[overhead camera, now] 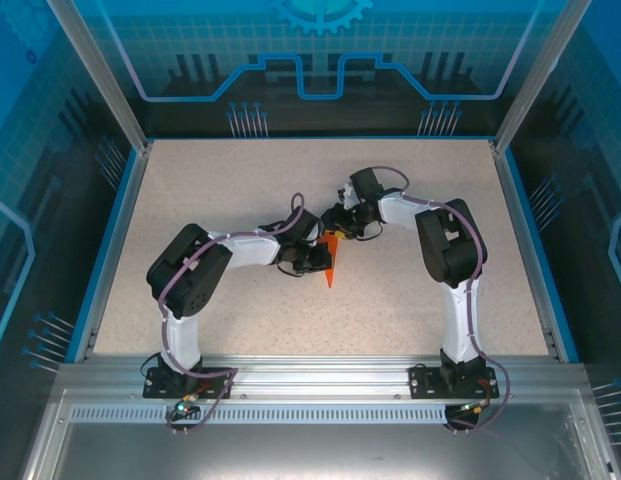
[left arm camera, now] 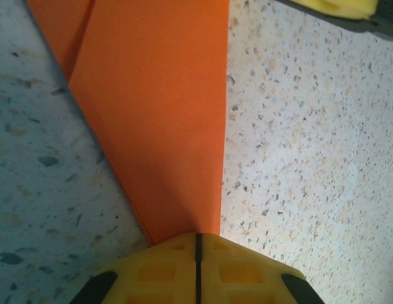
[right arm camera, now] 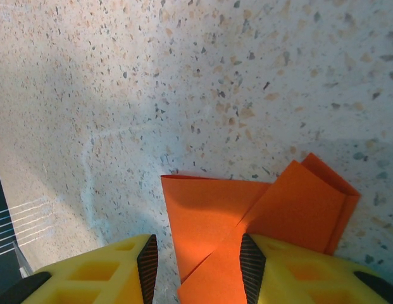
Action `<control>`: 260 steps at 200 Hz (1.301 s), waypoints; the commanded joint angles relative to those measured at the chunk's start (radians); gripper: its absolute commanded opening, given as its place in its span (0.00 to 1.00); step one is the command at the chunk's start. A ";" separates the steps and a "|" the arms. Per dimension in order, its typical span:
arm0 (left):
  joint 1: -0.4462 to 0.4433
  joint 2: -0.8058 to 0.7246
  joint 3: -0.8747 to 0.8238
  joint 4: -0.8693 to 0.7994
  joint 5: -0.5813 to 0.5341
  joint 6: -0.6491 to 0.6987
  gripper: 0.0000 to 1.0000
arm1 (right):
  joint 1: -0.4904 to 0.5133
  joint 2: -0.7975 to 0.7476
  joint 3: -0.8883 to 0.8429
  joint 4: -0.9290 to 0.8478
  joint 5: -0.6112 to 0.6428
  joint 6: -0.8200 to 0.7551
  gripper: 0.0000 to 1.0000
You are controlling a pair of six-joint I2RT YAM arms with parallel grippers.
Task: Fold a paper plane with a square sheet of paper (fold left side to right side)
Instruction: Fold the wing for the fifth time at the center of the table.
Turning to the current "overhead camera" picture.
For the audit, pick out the orange paper sheet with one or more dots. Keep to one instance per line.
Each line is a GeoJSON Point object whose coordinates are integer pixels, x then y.
{"type": "Point", "coordinates": [332, 270]}

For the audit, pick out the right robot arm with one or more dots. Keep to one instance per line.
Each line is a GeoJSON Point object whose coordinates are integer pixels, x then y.
{"type": "Point", "coordinates": [400, 210]}

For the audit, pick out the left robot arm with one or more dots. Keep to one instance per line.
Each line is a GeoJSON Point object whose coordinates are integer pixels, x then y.
{"type": "Point", "coordinates": [250, 247]}

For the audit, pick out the brushed metal sheet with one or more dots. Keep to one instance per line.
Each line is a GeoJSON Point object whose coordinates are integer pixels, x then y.
{"type": "Point", "coordinates": [310, 450]}

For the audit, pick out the blue printed side panel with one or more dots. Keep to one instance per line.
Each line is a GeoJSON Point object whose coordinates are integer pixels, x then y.
{"type": "Point", "coordinates": [30, 200]}
{"type": "Point", "coordinates": [590, 200]}

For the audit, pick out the blue printed gear panel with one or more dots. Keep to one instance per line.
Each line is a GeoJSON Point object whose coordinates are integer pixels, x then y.
{"type": "Point", "coordinates": [190, 50]}

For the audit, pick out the aluminium frame beam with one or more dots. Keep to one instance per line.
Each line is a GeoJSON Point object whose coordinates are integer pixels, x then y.
{"type": "Point", "coordinates": [315, 372]}

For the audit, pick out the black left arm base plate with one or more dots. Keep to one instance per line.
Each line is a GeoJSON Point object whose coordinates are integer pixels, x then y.
{"type": "Point", "coordinates": [215, 385]}

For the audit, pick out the aluminium side rail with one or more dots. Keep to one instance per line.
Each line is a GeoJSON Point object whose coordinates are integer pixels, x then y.
{"type": "Point", "coordinates": [525, 250]}
{"type": "Point", "coordinates": [118, 250]}

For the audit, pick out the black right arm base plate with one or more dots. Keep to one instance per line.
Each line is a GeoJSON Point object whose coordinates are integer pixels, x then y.
{"type": "Point", "coordinates": [425, 382]}

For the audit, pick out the slanted aluminium frame post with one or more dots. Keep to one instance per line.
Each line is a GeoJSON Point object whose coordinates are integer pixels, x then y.
{"type": "Point", "coordinates": [534, 85]}
{"type": "Point", "coordinates": [107, 85]}

